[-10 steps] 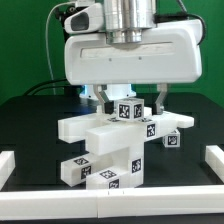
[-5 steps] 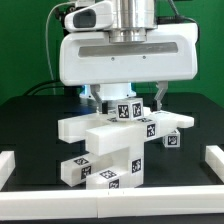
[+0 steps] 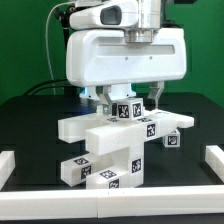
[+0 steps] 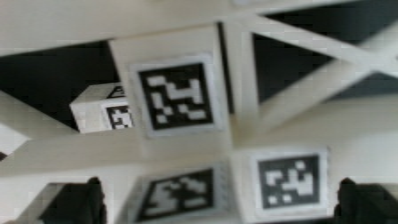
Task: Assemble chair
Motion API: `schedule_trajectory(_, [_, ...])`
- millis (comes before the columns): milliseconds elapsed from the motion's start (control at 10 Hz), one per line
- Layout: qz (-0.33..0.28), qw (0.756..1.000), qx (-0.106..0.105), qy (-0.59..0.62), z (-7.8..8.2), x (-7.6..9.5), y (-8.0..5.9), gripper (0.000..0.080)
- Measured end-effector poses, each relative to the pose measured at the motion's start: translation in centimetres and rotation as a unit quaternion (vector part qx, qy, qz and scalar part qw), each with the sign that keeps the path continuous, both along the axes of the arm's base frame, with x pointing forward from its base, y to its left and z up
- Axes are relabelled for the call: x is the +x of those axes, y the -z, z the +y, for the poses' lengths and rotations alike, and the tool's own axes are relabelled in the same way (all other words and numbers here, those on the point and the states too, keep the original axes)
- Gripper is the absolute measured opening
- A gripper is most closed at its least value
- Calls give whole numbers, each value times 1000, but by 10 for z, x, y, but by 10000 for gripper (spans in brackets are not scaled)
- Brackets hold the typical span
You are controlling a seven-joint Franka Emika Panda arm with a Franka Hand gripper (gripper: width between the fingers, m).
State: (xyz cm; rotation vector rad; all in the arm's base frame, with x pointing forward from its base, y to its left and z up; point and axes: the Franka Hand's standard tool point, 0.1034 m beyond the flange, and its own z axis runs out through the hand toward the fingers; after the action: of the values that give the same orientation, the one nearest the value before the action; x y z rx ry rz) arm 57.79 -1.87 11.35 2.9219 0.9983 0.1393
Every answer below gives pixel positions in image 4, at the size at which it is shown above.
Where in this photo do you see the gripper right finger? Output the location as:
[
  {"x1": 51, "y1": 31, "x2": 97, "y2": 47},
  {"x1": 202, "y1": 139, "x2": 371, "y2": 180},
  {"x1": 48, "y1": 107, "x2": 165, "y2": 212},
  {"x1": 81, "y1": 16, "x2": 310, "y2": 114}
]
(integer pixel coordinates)
[{"x1": 332, "y1": 178, "x2": 398, "y2": 224}]

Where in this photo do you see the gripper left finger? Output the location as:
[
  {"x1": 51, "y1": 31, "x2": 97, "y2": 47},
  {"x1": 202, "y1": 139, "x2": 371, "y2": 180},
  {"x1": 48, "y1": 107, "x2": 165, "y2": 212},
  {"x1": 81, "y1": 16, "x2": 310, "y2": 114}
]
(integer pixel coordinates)
[{"x1": 39, "y1": 177, "x2": 106, "y2": 224}]

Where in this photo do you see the white chair back frame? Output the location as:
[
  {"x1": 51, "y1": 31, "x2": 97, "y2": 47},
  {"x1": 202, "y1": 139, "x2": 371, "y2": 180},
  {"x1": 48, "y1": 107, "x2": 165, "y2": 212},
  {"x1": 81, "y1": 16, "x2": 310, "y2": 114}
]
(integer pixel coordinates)
[{"x1": 0, "y1": 0, "x2": 398, "y2": 224}]

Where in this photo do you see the white tagged cube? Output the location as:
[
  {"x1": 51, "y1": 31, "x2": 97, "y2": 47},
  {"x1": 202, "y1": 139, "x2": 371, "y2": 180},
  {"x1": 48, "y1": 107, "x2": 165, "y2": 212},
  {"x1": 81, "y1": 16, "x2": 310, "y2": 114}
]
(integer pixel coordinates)
[
  {"x1": 69, "y1": 83, "x2": 133, "y2": 133},
  {"x1": 119, "y1": 147, "x2": 328, "y2": 224}
]

